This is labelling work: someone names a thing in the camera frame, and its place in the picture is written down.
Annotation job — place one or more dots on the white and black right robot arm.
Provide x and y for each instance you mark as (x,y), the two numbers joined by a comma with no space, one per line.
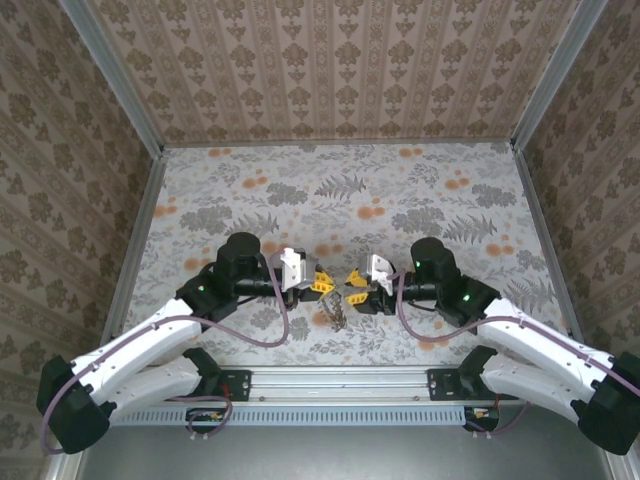
(530,340)

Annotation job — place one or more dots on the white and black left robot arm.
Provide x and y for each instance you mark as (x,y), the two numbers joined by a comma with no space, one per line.
(140,345)

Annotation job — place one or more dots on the grey metal panel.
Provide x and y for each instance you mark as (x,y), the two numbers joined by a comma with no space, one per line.
(350,455)

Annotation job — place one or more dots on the black connector board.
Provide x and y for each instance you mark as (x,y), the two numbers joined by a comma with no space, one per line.
(205,417)
(482,415)

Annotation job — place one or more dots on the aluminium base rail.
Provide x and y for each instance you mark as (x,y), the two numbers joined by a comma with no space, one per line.
(340,382)

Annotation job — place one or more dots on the aluminium table side rail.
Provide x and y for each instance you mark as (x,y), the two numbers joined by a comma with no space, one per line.
(550,240)
(140,235)

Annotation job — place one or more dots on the aluminium table back rail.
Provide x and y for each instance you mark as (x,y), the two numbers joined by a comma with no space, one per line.
(340,144)

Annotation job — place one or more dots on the aluminium frame post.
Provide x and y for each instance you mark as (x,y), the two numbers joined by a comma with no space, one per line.
(560,75)
(110,75)

